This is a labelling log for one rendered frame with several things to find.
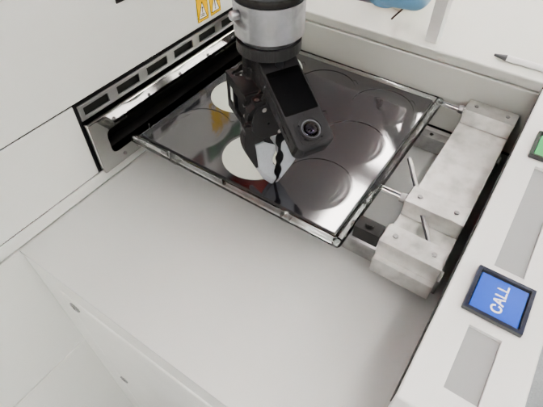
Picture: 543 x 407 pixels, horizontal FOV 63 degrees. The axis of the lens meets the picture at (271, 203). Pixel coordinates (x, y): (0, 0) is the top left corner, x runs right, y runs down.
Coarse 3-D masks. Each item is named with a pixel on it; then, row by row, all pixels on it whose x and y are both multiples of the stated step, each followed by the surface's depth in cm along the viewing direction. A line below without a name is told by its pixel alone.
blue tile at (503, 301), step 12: (480, 276) 45; (492, 276) 45; (480, 288) 44; (492, 288) 44; (504, 288) 44; (516, 288) 44; (480, 300) 43; (492, 300) 43; (504, 300) 43; (516, 300) 43; (492, 312) 42; (504, 312) 42; (516, 312) 42; (516, 324) 41
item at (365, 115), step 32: (320, 64) 83; (320, 96) 76; (352, 96) 76; (384, 96) 76; (416, 96) 76; (160, 128) 70; (192, 128) 71; (224, 128) 71; (352, 128) 71; (384, 128) 70; (192, 160) 66; (320, 160) 66; (352, 160) 66; (384, 160) 66; (256, 192) 61; (288, 192) 61; (320, 192) 61; (352, 192) 61; (320, 224) 58
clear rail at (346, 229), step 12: (432, 108) 73; (420, 120) 72; (420, 132) 70; (408, 144) 68; (396, 156) 66; (396, 168) 65; (384, 180) 63; (372, 192) 61; (360, 204) 59; (348, 228) 57
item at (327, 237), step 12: (144, 144) 68; (156, 144) 68; (168, 156) 66; (192, 168) 64; (216, 180) 63; (240, 192) 61; (264, 204) 60; (276, 216) 59; (288, 216) 58; (300, 228) 58; (312, 228) 57; (324, 240) 56; (336, 240) 56
